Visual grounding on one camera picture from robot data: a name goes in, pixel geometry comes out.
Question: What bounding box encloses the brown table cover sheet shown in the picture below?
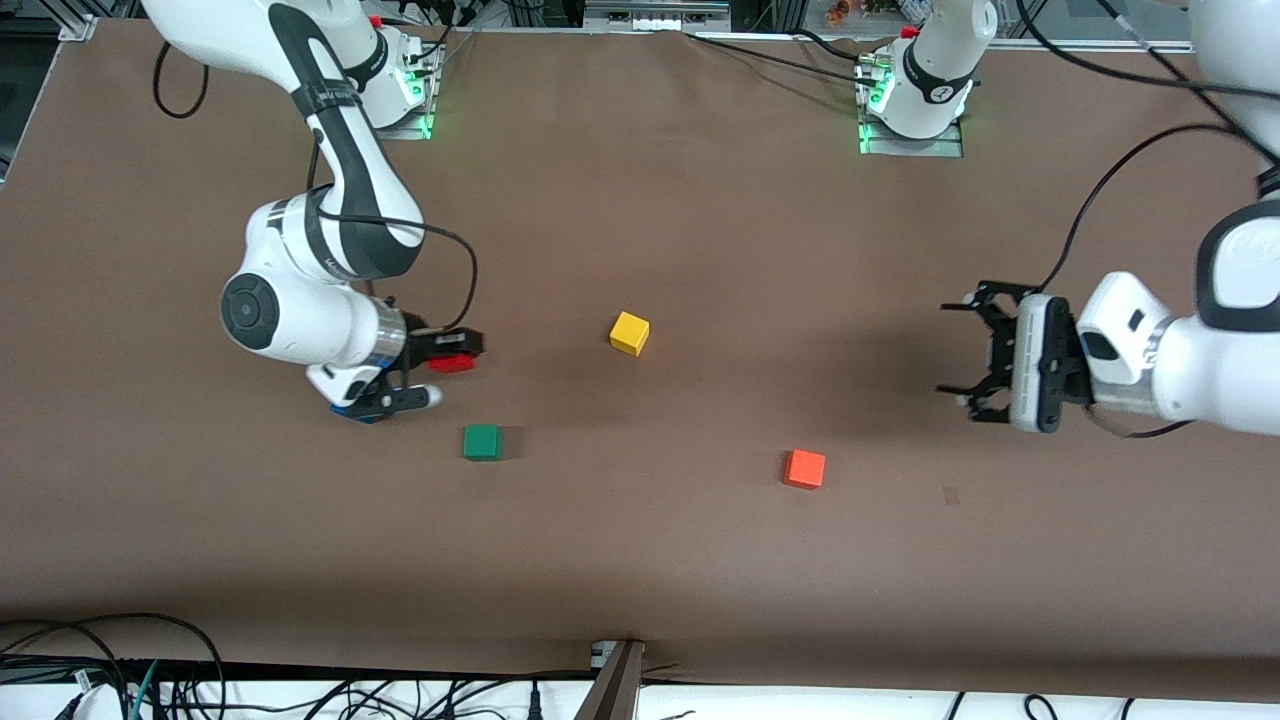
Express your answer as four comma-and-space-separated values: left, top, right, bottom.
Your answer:
0, 20, 1280, 701

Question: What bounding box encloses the white left camera mount bracket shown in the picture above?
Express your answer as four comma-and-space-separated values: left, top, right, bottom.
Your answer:
1075, 272, 1173, 401

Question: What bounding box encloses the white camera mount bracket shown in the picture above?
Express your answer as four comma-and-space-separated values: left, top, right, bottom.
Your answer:
1075, 272, 1173, 401
305, 362, 386, 406

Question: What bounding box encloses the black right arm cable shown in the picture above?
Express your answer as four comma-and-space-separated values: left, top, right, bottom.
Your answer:
150, 45, 479, 336

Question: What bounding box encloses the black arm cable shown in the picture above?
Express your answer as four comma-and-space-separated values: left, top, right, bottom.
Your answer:
150, 45, 479, 336
1015, 0, 1280, 439

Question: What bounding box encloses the white right camera mount bracket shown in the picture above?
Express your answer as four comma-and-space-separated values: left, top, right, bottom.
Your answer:
305, 362, 386, 406

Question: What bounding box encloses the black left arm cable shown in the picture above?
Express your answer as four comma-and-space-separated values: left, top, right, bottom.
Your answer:
1015, 0, 1280, 439

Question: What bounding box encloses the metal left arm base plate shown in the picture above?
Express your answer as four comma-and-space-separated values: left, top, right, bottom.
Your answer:
858, 50, 966, 158

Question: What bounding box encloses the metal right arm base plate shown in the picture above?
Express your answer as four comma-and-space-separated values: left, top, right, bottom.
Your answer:
330, 45, 441, 141

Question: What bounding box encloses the black base cable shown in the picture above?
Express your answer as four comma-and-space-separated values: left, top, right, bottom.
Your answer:
405, 0, 481, 63

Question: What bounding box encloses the short black table cable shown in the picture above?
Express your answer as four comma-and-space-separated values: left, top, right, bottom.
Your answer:
795, 28, 881, 61

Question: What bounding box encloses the long black table cable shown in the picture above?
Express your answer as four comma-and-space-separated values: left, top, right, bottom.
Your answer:
685, 33, 881, 83

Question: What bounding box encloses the grey metal camera post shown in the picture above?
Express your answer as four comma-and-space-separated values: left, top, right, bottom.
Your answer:
575, 640, 646, 720

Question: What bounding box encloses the silver metal rail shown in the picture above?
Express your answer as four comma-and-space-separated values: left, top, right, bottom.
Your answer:
585, 0, 731, 31

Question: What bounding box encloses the looped black cable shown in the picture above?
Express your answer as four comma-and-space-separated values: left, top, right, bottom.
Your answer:
0, 613, 226, 720

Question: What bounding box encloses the teal cable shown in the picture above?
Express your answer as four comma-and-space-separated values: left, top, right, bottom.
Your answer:
128, 660, 161, 720

